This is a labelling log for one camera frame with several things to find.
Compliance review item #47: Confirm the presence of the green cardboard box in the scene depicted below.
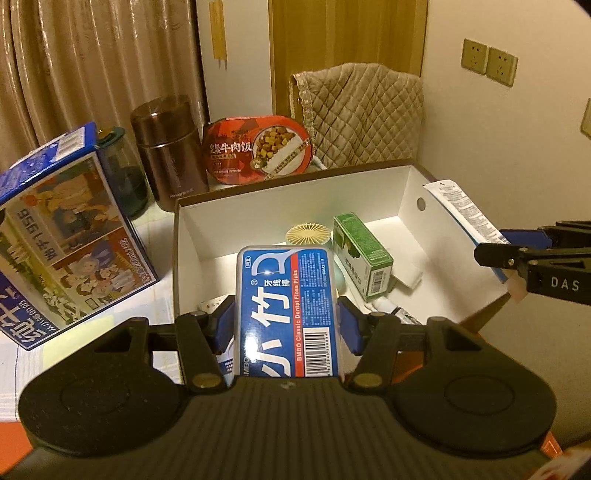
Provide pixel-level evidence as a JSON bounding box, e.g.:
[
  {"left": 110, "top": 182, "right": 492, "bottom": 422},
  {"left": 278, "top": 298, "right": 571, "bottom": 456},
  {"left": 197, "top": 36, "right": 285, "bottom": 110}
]
[{"left": 332, "top": 212, "right": 394, "bottom": 297}]

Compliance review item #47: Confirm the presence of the dark glass jar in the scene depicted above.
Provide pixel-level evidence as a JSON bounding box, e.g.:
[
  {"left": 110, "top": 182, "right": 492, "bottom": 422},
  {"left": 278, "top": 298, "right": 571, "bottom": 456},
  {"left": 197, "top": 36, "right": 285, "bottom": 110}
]
[{"left": 95, "top": 124, "right": 149, "bottom": 220}]

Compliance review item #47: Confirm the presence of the beige curtain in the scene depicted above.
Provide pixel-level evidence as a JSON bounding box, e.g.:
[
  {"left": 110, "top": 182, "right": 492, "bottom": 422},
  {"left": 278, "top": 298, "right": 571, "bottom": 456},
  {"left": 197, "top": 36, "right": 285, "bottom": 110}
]
[{"left": 0, "top": 0, "right": 206, "bottom": 162}]

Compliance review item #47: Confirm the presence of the blue label floss pick box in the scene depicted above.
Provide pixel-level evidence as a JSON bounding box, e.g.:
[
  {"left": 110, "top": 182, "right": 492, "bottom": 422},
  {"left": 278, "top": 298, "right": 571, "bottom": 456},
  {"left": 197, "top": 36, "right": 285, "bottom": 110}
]
[{"left": 235, "top": 246, "right": 342, "bottom": 379}]

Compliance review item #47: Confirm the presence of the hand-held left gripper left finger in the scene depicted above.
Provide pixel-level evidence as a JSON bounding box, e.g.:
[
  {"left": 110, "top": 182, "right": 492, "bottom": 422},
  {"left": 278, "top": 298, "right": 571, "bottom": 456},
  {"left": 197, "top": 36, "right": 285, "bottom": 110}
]
[{"left": 90, "top": 295, "right": 237, "bottom": 395}]

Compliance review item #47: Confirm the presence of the brown cardboard storage box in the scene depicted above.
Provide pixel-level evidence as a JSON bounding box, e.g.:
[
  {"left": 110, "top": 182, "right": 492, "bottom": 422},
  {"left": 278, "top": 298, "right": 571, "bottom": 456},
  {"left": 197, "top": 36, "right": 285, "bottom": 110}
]
[{"left": 173, "top": 158, "right": 513, "bottom": 333}]

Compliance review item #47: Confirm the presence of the yellow paper label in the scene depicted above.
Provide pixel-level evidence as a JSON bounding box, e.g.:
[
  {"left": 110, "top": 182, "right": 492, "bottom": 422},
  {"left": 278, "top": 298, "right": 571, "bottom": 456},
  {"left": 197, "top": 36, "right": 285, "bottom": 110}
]
[{"left": 210, "top": 0, "right": 229, "bottom": 63}]

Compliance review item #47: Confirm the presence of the blue milk carton box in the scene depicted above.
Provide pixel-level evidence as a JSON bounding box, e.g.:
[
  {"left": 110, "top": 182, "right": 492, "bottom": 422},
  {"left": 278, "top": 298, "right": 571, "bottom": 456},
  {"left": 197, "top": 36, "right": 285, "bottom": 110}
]
[{"left": 0, "top": 121, "right": 160, "bottom": 352}]

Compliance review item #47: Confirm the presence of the large white charger plug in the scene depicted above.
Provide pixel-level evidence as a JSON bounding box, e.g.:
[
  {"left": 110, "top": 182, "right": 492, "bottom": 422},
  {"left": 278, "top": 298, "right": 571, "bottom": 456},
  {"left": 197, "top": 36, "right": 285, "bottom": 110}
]
[{"left": 392, "top": 265, "right": 423, "bottom": 289}]

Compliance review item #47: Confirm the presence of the red instant rice bowl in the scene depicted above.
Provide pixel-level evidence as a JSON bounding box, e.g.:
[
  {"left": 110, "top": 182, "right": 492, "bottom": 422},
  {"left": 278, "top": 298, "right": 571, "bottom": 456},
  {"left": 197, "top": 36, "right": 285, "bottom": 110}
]
[{"left": 201, "top": 115, "right": 314, "bottom": 186}]

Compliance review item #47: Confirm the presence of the brown metal thermos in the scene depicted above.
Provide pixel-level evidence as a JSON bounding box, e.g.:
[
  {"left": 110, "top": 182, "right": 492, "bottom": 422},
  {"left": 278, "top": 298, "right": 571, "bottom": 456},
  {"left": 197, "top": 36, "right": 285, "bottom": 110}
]
[{"left": 130, "top": 95, "right": 209, "bottom": 213}]

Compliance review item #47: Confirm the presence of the wooden door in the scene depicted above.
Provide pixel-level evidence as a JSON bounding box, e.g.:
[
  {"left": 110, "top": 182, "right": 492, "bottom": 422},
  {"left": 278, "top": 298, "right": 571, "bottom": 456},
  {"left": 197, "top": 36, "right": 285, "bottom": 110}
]
[{"left": 269, "top": 0, "right": 428, "bottom": 116}]

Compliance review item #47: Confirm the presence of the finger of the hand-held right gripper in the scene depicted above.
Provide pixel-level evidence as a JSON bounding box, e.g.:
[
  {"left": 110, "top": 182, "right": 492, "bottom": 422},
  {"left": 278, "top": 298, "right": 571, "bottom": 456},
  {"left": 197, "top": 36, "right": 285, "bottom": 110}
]
[
  {"left": 501, "top": 222, "right": 591, "bottom": 252},
  {"left": 474, "top": 242, "right": 536, "bottom": 278}
]

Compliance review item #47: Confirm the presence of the round cream ribbed lid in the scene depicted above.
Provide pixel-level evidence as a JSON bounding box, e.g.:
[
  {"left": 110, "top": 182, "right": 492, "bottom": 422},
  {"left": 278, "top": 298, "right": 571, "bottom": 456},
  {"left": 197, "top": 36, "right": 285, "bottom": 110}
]
[{"left": 285, "top": 224, "right": 329, "bottom": 250}]

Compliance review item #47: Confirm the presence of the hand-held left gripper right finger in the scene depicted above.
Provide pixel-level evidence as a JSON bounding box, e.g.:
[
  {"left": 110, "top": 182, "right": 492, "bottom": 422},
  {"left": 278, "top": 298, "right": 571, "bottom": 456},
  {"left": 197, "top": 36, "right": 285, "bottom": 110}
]
[{"left": 337, "top": 296, "right": 488, "bottom": 393}]

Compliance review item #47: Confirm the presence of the beige quilted cover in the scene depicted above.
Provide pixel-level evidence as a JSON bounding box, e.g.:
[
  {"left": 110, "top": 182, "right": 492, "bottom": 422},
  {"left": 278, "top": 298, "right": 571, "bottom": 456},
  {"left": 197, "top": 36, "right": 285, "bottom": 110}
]
[{"left": 288, "top": 64, "right": 426, "bottom": 171}]

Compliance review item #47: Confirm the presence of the beige wall socket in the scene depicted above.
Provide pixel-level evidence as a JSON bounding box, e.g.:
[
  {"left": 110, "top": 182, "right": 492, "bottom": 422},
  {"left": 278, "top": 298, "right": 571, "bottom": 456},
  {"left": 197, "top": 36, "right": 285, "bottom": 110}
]
[
  {"left": 486, "top": 46, "right": 518, "bottom": 88},
  {"left": 461, "top": 38, "right": 489, "bottom": 75}
]

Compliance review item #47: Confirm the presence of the red printed cardboard mat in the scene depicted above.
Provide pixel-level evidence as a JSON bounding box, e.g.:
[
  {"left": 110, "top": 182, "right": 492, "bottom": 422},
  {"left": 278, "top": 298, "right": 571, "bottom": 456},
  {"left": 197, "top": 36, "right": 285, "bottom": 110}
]
[{"left": 536, "top": 434, "right": 591, "bottom": 480}]

